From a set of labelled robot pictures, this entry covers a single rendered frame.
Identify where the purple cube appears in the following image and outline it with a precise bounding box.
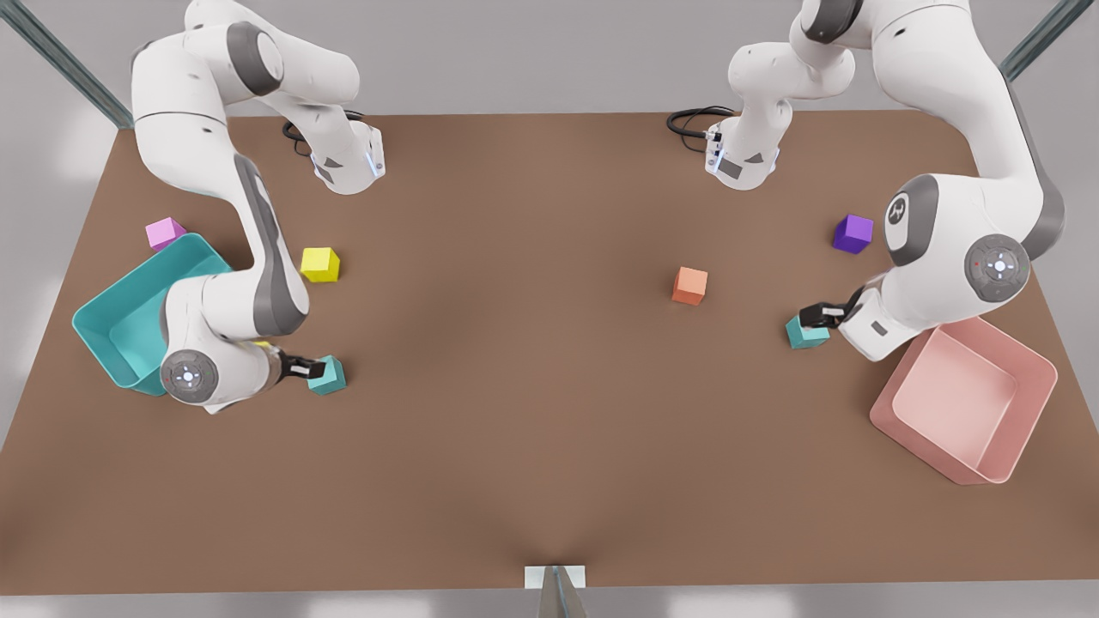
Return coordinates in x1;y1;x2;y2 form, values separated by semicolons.
832;214;875;255

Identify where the orange cube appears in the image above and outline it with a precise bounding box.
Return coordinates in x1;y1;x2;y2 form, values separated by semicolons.
671;266;709;306

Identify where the teal blue cube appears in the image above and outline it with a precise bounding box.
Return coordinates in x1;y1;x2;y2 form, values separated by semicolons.
307;354;348;397
785;314;832;350

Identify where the black cable loop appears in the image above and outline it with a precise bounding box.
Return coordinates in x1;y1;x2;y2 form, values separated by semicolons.
666;106;738;156
282;110;367;158

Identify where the teal rectangular bin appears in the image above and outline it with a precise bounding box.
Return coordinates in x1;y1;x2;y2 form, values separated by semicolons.
71;233;234;397

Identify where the silver frame post with foot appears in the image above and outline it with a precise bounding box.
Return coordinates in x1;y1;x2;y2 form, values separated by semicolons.
525;565;588;618

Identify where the pink rectangular bin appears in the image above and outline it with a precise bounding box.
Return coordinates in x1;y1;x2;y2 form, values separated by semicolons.
869;316;1059;487

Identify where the pink cube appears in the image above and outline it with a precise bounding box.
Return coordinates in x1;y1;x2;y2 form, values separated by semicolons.
145;216;187;252

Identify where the yellow cube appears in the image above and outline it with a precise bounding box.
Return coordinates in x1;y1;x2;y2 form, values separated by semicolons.
300;246;341;284

